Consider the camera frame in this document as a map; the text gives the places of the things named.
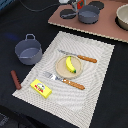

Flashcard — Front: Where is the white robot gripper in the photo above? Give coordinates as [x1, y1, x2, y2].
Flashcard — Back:
[59, 0, 86, 10]

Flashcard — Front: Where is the grey toy frying pan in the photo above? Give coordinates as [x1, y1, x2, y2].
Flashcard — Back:
[78, 5, 100, 24]

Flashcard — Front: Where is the yellow toy banana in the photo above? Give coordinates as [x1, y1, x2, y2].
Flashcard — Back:
[66, 56, 76, 73]

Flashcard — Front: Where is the dark grey toy pot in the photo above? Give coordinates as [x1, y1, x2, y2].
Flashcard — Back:
[15, 34, 42, 65]

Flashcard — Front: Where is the reddish brown toy sausage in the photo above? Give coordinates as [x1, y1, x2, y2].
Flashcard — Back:
[11, 70, 22, 90]

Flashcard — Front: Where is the red toy tomato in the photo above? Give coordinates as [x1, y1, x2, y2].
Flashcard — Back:
[77, 0, 84, 9]

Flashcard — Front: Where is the black burner disc front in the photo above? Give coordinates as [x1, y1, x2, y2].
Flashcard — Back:
[60, 9, 77, 19]

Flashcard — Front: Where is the black burner disc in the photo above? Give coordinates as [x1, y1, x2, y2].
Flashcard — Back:
[60, 9, 77, 19]
[88, 1, 104, 10]

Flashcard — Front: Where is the black burner disc rear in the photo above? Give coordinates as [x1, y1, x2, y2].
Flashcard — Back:
[88, 1, 104, 10]

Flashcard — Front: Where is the pink toy stove board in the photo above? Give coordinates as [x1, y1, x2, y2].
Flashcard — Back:
[48, 0, 128, 43]

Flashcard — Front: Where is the beige bowl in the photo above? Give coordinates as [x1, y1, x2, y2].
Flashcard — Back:
[116, 4, 128, 30]

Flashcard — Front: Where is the black tablecloth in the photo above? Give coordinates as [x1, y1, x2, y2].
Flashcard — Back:
[0, 0, 128, 128]

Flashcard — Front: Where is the round wooden plate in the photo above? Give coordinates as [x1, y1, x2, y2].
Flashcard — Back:
[55, 55, 83, 79]

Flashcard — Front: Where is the yellow toy butter box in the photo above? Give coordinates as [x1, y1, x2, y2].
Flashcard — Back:
[31, 79, 52, 98]

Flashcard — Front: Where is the beige woven placemat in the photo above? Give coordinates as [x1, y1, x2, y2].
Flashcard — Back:
[13, 32, 114, 128]

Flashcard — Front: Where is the wooden handled toy knife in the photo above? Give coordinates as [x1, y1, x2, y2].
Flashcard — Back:
[58, 49, 97, 63]

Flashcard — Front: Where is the wooden handled toy fork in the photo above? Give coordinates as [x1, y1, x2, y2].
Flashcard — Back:
[43, 72, 85, 90]

